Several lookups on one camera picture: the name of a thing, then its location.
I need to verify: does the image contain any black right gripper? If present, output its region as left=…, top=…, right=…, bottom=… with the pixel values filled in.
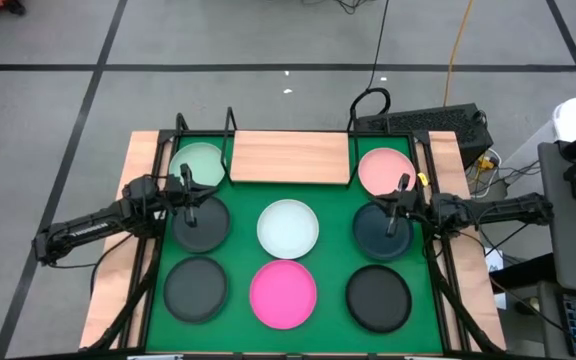
left=373, top=173, right=432, bottom=238

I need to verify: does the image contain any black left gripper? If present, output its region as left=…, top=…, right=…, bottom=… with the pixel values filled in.
left=161, top=163, right=219, bottom=229

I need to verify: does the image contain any mint green plate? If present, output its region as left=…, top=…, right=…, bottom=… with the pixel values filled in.
left=167, top=141, right=227, bottom=189

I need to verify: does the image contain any light pink plate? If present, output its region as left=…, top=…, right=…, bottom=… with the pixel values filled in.
left=357, top=147, right=417, bottom=197

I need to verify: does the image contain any dark grey plate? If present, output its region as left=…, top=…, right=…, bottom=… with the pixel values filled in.
left=171, top=194, right=232, bottom=254
left=162, top=256, right=229, bottom=325

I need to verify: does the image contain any navy blue plate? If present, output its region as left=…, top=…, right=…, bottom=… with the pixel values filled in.
left=351, top=201, right=415, bottom=262

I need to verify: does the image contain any white plate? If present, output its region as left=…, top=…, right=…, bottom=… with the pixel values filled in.
left=256, top=198, right=320, bottom=261

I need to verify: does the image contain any black plate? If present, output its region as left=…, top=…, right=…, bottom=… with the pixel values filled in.
left=345, top=264, right=413, bottom=335

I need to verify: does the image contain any magenta plate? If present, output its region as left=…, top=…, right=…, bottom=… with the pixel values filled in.
left=248, top=259, right=318, bottom=331

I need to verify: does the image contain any wooden shelf with black legs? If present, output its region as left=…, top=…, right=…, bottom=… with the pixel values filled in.
left=219, top=106, right=365, bottom=187

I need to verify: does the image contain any green table mat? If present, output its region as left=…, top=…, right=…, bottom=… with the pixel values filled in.
left=145, top=134, right=444, bottom=355

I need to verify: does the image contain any black computer case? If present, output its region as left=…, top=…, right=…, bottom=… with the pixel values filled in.
left=356, top=102, right=495, bottom=169

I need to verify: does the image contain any yellow power plug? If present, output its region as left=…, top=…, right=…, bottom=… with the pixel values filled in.
left=475, top=154, right=499, bottom=174

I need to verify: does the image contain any white paper sheet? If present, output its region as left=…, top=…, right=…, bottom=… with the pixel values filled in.
left=485, top=247, right=512, bottom=311

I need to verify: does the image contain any black side stand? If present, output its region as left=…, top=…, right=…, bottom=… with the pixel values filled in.
left=490, top=252, right=557, bottom=296

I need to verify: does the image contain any grey side desk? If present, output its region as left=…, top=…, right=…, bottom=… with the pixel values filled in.
left=537, top=142, right=576, bottom=309

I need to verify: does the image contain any black metal table frame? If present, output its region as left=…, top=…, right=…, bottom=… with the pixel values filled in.
left=80, top=112, right=507, bottom=360

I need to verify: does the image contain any black floor cable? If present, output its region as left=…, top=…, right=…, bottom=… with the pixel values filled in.
left=348, top=0, right=392, bottom=124

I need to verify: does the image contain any yellow floor cable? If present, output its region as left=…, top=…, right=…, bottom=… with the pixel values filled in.
left=441, top=0, right=477, bottom=107

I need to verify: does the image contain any black cable tangle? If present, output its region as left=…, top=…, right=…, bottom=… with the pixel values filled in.
left=302, top=0, right=369, bottom=15

